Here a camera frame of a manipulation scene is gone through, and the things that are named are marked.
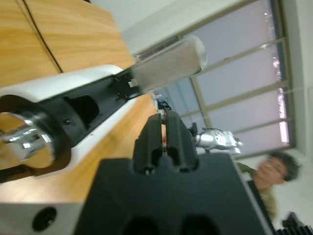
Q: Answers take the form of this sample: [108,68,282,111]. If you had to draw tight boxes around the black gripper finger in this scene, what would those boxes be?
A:
[167,111,199,173]
[133,114,164,173]

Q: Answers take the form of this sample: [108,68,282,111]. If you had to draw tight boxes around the grey coffee machine lever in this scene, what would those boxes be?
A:
[129,35,208,95]

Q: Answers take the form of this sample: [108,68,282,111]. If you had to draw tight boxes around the white capsule coffee machine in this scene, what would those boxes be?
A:
[0,64,137,184]

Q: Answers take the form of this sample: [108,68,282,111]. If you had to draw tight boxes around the silver robot dog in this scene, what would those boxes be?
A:
[189,122,244,155]

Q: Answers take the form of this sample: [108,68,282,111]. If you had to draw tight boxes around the person with dark hair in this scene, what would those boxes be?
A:
[234,150,303,223]

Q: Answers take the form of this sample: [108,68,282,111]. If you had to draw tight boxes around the window with beige frame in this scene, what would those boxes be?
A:
[133,0,298,160]

